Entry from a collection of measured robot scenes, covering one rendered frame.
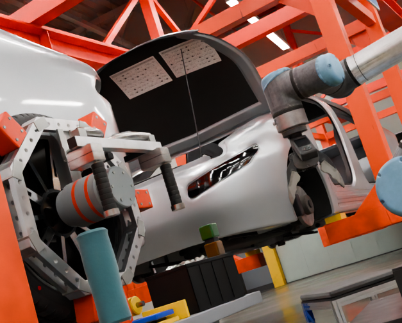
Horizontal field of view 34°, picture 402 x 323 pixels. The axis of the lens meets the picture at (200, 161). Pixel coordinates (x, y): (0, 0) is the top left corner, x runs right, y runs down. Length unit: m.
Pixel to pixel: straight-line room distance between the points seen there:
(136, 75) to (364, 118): 1.87
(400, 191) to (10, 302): 0.94
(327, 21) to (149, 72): 1.51
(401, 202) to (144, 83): 4.07
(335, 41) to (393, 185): 3.90
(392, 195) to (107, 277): 0.77
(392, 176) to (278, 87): 0.41
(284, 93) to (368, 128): 3.54
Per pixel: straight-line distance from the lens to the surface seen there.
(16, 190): 1.83
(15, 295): 1.52
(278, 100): 1.83
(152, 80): 5.50
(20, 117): 2.08
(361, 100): 5.37
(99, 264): 1.80
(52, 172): 2.12
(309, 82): 1.80
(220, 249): 1.80
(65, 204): 1.98
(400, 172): 1.66
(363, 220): 5.35
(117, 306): 1.80
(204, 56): 5.29
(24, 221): 1.81
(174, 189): 2.02
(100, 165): 1.76
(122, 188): 1.93
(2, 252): 1.53
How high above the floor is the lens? 0.50
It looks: 10 degrees up
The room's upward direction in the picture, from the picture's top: 18 degrees counter-clockwise
